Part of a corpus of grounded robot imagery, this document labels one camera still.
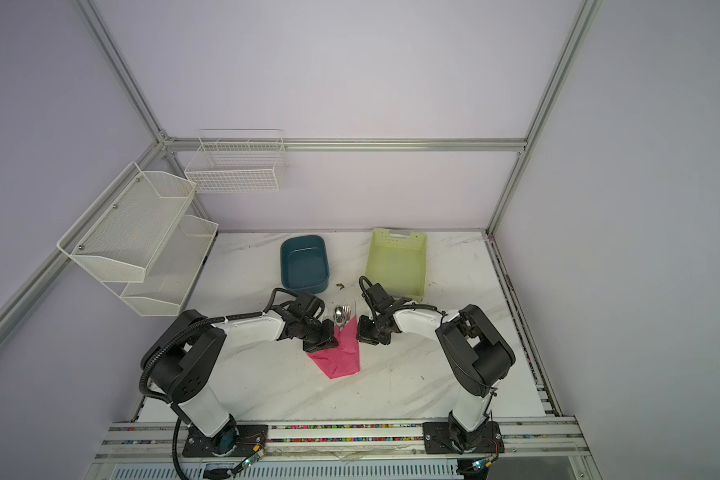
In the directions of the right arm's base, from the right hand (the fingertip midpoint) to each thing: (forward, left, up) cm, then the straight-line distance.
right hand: (357, 337), depth 90 cm
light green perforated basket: (+31, -14, -2) cm, 34 cm away
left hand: (-2, +6, 0) cm, 6 cm away
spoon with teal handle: (+7, +6, 0) cm, 10 cm away
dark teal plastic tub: (+28, +21, +1) cm, 35 cm away
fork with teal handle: (+10, +4, -1) cm, 11 cm away
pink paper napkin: (-6, +4, -1) cm, 8 cm away
